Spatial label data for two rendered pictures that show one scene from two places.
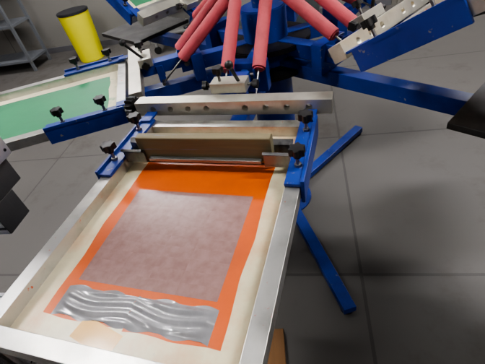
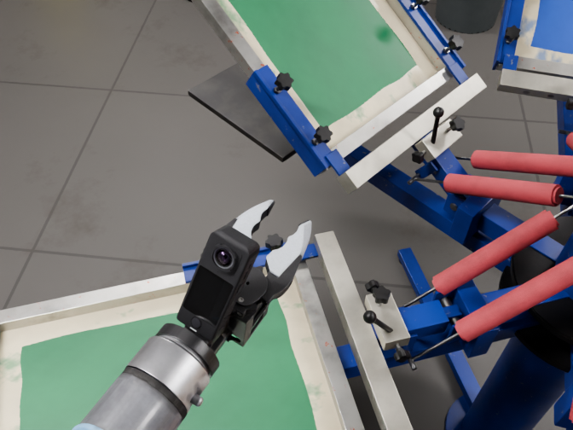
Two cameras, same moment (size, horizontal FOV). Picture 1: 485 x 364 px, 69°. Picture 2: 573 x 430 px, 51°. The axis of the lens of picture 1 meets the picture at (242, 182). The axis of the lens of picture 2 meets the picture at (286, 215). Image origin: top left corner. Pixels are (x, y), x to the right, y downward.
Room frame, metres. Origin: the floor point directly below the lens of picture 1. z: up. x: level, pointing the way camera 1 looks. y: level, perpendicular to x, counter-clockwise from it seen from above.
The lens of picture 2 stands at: (0.92, 0.61, 2.21)
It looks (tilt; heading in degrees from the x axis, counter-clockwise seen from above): 50 degrees down; 352
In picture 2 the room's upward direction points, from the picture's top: straight up
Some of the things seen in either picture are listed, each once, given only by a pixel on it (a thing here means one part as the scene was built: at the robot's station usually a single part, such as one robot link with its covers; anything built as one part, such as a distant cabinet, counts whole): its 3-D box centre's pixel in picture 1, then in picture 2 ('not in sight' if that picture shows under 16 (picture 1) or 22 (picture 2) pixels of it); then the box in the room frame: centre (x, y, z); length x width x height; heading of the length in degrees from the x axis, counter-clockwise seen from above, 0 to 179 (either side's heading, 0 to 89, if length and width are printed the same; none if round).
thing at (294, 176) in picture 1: (302, 154); not in sight; (0.76, -0.18, 0.98); 0.30 x 0.05 x 0.07; 156
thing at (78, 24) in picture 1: (82, 35); not in sight; (5.30, 1.70, 0.32); 0.42 x 0.41 x 0.65; 75
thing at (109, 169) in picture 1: (130, 150); not in sight; (0.98, 0.33, 0.98); 0.30 x 0.05 x 0.07; 156
